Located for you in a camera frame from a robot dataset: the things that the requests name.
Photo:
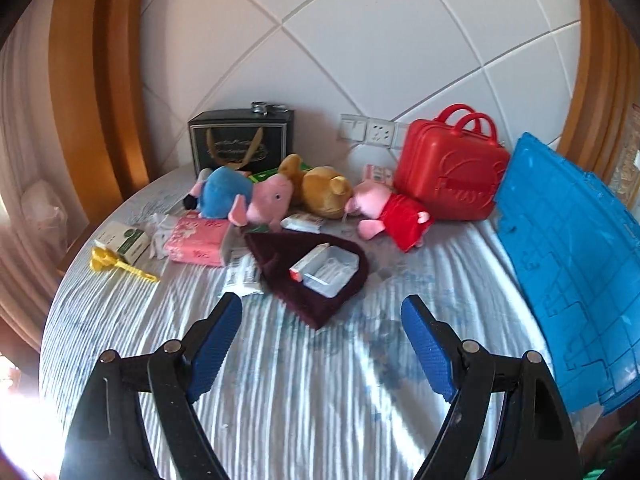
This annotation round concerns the red and white box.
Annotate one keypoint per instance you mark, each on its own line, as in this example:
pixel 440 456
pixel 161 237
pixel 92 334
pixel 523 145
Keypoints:
pixel 307 262

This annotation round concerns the small pink box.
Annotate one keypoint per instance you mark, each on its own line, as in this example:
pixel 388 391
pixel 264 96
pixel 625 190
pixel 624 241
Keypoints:
pixel 380 174

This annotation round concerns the white wall socket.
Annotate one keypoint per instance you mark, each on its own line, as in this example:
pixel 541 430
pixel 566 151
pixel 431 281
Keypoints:
pixel 375 131

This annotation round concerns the white wipes pack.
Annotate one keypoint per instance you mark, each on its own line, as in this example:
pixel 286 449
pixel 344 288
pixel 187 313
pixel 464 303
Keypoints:
pixel 302 222

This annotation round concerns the wooden wall frame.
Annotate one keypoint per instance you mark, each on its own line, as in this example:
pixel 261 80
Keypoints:
pixel 120 85

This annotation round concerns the blue and pink pig plush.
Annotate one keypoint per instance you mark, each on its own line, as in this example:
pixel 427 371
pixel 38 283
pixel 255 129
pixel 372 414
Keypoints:
pixel 225 195

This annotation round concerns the brown plush toy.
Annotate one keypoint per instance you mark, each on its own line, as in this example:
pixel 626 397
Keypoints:
pixel 322 192

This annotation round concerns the desktop with striped cloth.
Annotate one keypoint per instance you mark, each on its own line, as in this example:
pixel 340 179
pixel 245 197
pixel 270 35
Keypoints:
pixel 300 385

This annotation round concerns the white paper packets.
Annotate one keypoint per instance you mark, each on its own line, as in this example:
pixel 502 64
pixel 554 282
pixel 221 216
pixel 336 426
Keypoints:
pixel 242 275

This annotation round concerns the black gift box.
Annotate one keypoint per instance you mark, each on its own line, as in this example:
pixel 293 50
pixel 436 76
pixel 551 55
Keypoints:
pixel 235 145

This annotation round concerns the green packet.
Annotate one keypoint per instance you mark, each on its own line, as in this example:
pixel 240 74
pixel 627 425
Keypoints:
pixel 262 177

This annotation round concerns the metal clip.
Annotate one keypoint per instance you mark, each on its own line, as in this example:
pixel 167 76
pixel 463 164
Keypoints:
pixel 267 107

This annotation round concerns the clear plastic box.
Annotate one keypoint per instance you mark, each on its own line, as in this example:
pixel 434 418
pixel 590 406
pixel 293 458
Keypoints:
pixel 335 265

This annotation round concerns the yellow plastic toy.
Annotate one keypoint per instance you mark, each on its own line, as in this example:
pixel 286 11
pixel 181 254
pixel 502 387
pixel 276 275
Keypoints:
pixel 102 260

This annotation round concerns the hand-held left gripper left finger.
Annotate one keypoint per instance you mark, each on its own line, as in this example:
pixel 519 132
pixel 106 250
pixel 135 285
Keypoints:
pixel 215 345

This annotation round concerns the red toy suitcase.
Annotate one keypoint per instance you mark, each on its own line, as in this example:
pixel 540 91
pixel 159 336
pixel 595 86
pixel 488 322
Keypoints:
pixel 450 180

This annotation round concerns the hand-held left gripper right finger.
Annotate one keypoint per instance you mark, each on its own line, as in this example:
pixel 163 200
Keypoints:
pixel 427 345

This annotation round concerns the pink pig plush red dress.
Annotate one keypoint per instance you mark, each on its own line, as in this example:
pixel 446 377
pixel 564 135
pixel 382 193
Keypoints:
pixel 400 215

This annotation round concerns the pink tissue pack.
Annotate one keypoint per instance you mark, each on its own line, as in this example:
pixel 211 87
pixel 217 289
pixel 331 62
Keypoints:
pixel 197 242

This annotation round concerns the maroon knit hat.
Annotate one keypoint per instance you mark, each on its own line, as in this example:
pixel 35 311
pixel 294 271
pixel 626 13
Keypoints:
pixel 295 300

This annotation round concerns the green and white box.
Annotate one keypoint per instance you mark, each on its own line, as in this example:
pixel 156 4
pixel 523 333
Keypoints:
pixel 122 240

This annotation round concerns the blue plastic crate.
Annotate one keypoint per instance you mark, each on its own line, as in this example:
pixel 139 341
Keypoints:
pixel 565 270

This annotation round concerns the clear plastic bag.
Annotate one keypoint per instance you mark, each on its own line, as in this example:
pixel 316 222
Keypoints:
pixel 45 215

